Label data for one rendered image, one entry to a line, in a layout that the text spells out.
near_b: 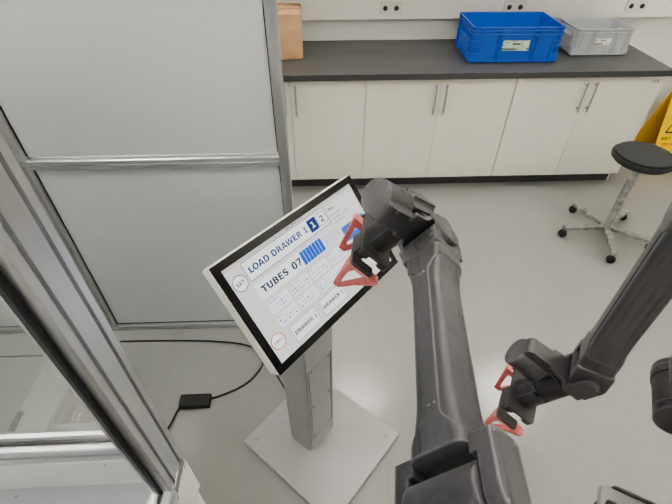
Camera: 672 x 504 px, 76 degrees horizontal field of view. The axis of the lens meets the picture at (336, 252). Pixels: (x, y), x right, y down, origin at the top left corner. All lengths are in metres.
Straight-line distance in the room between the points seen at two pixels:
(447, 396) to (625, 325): 0.41
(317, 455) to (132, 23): 1.73
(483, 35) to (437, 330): 2.84
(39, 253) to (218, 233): 1.48
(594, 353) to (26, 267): 0.79
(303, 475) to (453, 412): 1.57
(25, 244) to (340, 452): 1.65
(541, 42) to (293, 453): 2.86
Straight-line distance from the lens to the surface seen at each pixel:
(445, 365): 0.46
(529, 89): 3.32
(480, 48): 3.25
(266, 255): 1.07
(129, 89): 1.74
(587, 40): 3.68
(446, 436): 0.41
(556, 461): 2.23
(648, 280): 0.72
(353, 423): 2.05
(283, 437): 2.03
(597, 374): 0.85
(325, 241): 1.17
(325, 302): 1.15
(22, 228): 0.54
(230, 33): 1.58
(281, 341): 1.08
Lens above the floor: 1.87
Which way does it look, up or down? 42 degrees down
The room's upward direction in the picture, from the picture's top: straight up
